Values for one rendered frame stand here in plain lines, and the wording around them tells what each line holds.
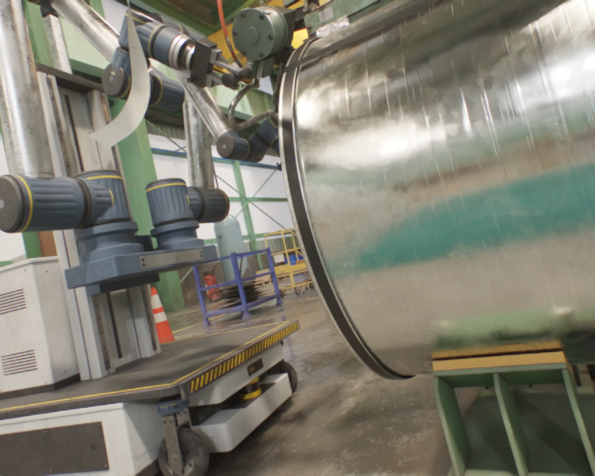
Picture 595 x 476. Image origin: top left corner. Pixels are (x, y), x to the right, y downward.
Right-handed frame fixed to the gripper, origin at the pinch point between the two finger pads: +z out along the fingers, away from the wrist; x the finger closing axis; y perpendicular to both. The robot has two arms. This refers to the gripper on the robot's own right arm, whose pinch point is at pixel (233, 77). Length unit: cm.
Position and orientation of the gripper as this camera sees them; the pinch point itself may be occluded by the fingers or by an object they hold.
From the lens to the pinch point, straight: 148.9
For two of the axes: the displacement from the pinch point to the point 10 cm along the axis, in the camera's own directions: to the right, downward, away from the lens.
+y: -3.9, 4.7, -7.9
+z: 8.8, 4.5, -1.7
